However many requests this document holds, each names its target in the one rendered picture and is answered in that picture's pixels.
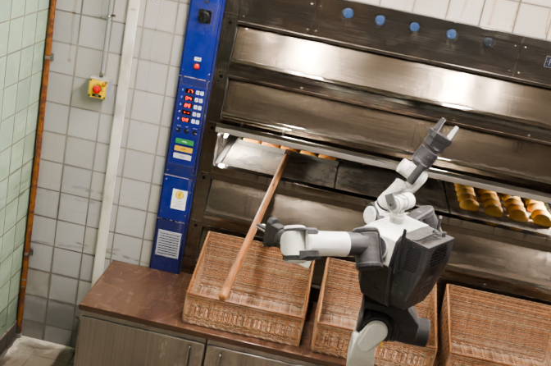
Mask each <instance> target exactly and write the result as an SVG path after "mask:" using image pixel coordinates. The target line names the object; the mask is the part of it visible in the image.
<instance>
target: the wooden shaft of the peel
mask: <svg viewBox="0 0 551 366"><path fill-rule="evenodd" d="M288 160H289V155H288V154H285V155H284V157H283V158H282V160H281V162H280V165H279V167H278V169H277V171H276V173H275V175H274V178H273V180H272V182H271V184H270V186H269V188H268V191H267V192H266V195H265V197H264V199H263V201H262V204H261V206H260V208H259V209H258V211H257V215H256V217H255V218H254V220H253V223H252V225H251V227H250V229H249V231H248V234H247V235H246V237H245V240H244V242H243V244H242V246H241V248H240V250H239V253H238V255H237V257H236V259H235V261H234V264H233V266H232V268H231V270H230V272H229V274H228V277H227V278H226V280H225V283H224V285H223V287H222V289H221V292H220V294H219V295H218V298H219V300H220V301H225V300H226V299H227V297H228V295H229V293H230V290H231V288H232V286H233V284H234V282H235V278H236V277H237V275H238V272H239V270H240V268H241V265H242V263H243V261H244V258H245V256H246V254H247V252H248V249H249V247H250V245H251V243H252V241H253V237H254V236H255V234H256V232H257V228H256V226H257V224H258V223H260V222H261V220H262V218H263V215H264V213H265V211H266V208H267V206H268V204H269V203H270V200H271V197H272V195H273V193H274V191H275V189H276V186H277V184H278V182H279V179H280V177H281V175H282V172H283V170H284V169H285V165H286V163H287V162H288Z"/></svg>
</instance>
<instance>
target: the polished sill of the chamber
mask: <svg viewBox="0 0 551 366"><path fill-rule="evenodd" d="M212 173H214V174H217V175H222V176H228V177H233V178H236V179H240V180H245V181H251V182H255V183H259V184H263V185H270V184H271V182H272V180H273V178H274V175H270V174H266V173H262V172H255V171H251V170H248V169H243V168H240V167H232V166H229V165H225V164H221V163H217V162H215V163H214V164H213V166H212ZM276 187H278V188H281V189H286V190H292V191H297V192H300V193H304V194H311V195H315V196H319V197H323V198H328V199H334V200H338V201H342V202H346V203H350V204H356V205H361V206H364V207H367V206H368V204H369V203H370V202H372V203H374V202H375V201H377V200H378V198H377V197H372V196H368V195H364V194H358V193H353V192H349V191H346V190H338V189H335V188H330V187H327V186H323V185H316V184H312V183H308V182H304V181H297V180H293V179H289V178H285V177H280V179H279V182H278V184H277V186H276ZM417 208H420V207H417V206H414V207H413V208H410V209H408V210H405V211H404V212H405V213H410V212H412V211H413V210H415V209H417ZM434 212H435V216H436V217H437V220H439V216H442V221H441V223H443V224H448V225H451V226H458V227H462V228H466V229H470V230H474V231H481V232H484V233H489V234H493V235H497V236H503V237H507V238H512V239H515V240H522V241H526V242H531V243H534V244H538V245H545V246H549V247H551V235H546V234H542V233H539V232H534V231H528V230H523V229H520V228H516V227H512V226H505V225H501V224H497V223H492V222H486V221H482V220H478V219H474V218H470V217H464V216H459V215H455V214H452V213H445V212H441V211H436V210H435V211H434Z"/></svg>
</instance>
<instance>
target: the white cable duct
mask: <svg viewBox="0 0 551 366"><path fill-rule="evenodd" d="M139 3H140V0H129V6H128V12H127V19H126V25H125V37H124V43H123V50H122V56H121V68H120V74H119V80H118V87H117V93H116V105H115V111H114V117H113V124H112V136H111V142H110V148H109V154H108V161H107V173H106V179H105V186H104V191H103V198H102V210H101V217H100V223H99V229H98V241H97V247H96V254H95V260H94V266H93V278H92V284H91V288H92V287H93V285H94V284H95V283H96V281H97V280H98V279H99V278H100V276H101V275H102V273H103V267H104V260H105V254H106V248H107V237H108V231H109V225H110V218H111V212H112V200H113V195H114V189H115V182H116V171H117V165H118V158H119V152H120V146H121V135H122V129H123V122H124V116H125V105H126V99H127V93H128V87H129V80H130V69H131V62H132V57H133V51H134V39H135V33H136V26H137V20H138V14H139Z"/></svg>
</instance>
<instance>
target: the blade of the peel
mask: <svg viewBox="0 0 551 366"><path fill-rule="evenodd" d="M243 139H244V138H243V137H241V138H240V139H239V144H240V145H243V146H248V147H251V148H255V149H262V150H266V151H270V152H273V153H281V154H284V153H285V149H281V148H279V149H278V148H275V147H271V146H267V145H263V144H262V142H261V144H256V143H253V142H248V141H245V140H243ZM280 147H281V146H280ZM299 151H300V149H299V150H298V153H297V152H294V151H292V153H291V156H292V157H296V158H303V159H307V160H311V161H314V162H321V163H325V164H330V165H333V166H338V164H339V158H336V161H335V160H330V159H327V158H319V157H318V155H319V153H318V154H317V157H316V156H312V155H308V154H304V153H300V152H299Z"/></svg>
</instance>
